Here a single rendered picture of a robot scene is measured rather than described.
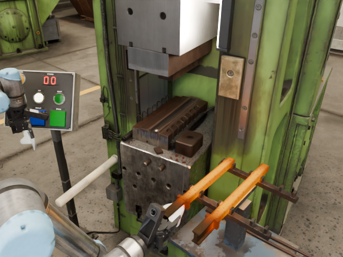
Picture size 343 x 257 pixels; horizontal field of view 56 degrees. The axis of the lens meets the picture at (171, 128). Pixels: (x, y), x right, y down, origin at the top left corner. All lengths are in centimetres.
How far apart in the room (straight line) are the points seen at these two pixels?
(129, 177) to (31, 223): 101
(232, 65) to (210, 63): 46
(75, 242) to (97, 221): 150
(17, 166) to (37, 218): 250
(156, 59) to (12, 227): 87
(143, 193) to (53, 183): 135
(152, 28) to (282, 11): 47
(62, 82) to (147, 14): 57
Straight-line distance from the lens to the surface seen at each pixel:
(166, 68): 130
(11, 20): 612
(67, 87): 162
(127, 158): 157
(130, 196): 172
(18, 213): 69
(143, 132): 151
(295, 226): 255
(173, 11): 123
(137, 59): 137
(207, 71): 177
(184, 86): 188
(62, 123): 161
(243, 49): 130
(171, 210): 104
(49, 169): 304
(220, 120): 144
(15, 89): 146
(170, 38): 126
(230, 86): 134
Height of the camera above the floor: 174
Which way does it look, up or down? 30 degrees down
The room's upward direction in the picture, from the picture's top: 1 degrees clockwise
